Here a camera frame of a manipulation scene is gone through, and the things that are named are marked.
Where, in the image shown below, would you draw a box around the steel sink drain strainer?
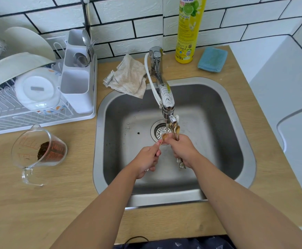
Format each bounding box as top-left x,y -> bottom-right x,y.
150,119 -> 176,142

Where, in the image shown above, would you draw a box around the steel fork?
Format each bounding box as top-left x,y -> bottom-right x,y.
86,38 -> 97,64

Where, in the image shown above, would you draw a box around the blue sponge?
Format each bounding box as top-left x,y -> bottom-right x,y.
197,47 -> 228,73

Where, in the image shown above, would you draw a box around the gold flower-handled spoon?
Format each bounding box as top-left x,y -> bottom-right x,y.
176,126 -> 181,164
144,133 -> 168,172
171,123 -> 184,168
173,124 -> 185,169

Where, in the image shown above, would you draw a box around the person's right hand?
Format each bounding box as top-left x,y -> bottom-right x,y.
164,133 -> 202,170

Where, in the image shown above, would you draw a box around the person's left forearm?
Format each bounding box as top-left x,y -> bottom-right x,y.
50,166 -> 139,249

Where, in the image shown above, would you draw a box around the brown coffee grounds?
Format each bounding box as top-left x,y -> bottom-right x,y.
37,141 -> 66,163

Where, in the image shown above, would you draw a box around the long silver spoon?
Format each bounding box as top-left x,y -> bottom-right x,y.
174,115 -> 187,169

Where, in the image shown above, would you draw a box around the beige rag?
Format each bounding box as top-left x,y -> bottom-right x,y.
103,54 -> 148,99

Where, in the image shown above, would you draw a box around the white plate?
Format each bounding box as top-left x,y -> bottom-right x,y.
3,26 -> 57,60

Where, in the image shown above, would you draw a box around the stainless steel sink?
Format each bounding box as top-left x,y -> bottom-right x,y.
93,77 -> 256,208

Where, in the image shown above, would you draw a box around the white dish rack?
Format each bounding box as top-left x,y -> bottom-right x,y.
0,35 -> 98,137

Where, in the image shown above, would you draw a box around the thin black cord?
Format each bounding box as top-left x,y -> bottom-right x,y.
122,236 -> 149,248

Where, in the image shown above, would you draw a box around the white floral print bowl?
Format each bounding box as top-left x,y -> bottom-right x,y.
14,67 -> 62,111

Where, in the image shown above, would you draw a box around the steel ladle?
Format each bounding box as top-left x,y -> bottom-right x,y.
73,52 -> 89,68

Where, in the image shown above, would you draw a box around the person's right forearm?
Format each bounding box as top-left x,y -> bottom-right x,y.
192,155 -> 302,249

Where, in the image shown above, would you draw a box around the white faucet hose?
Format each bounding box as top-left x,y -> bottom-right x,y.
144,52 -> 163,108

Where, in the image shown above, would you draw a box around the grey wall cable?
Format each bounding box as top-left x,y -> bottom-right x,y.
276,101 -> 302,153

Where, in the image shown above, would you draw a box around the chrome faucet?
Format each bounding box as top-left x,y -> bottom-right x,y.
149,46 -> 179,127

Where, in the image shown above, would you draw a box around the yellow dish soap bottle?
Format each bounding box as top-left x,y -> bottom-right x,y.
175,0 -> 208,64

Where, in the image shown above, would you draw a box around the person's left hand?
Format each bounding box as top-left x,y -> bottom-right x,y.
130,140 -> 163,179

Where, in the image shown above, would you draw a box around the white cutlery holder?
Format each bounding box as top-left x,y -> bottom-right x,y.
59,29 -> 96,114

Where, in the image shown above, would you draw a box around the clear measuring jug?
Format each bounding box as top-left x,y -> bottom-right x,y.
11,123 -> 68,186

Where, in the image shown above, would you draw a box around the navy patterned shorts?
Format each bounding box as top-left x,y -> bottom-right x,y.
113,235 -> 237,249

